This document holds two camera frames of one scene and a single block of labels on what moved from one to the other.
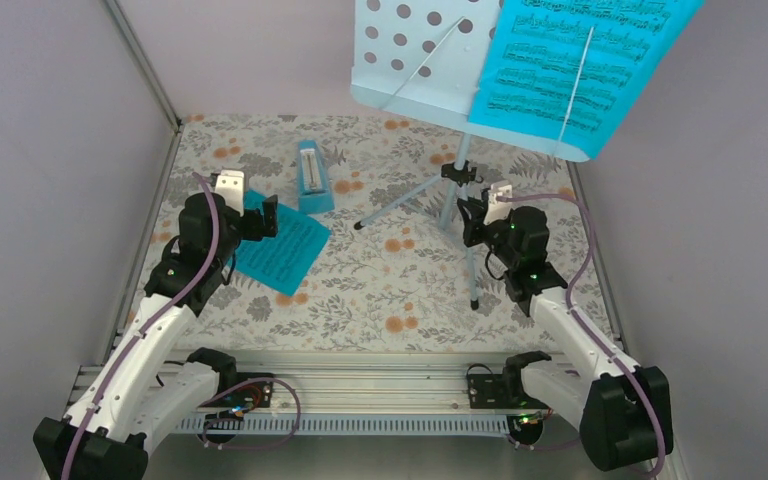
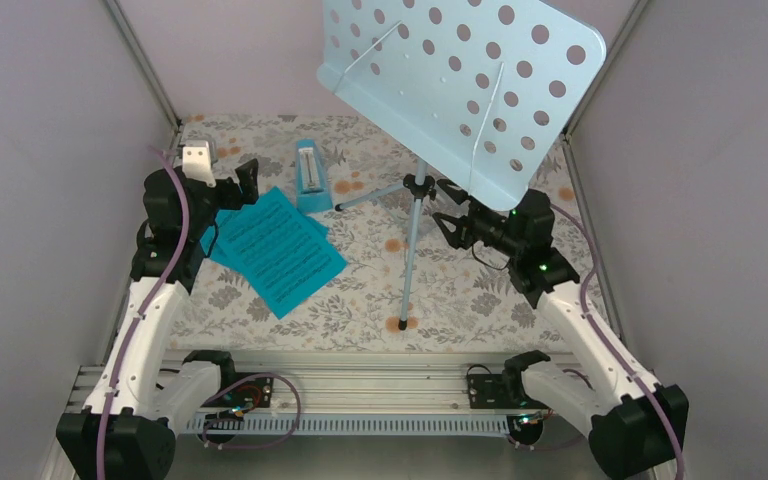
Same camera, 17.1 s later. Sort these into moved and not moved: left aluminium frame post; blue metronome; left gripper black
Moved: left gripper black
Not moved: blue metronome; left aluminium frame post
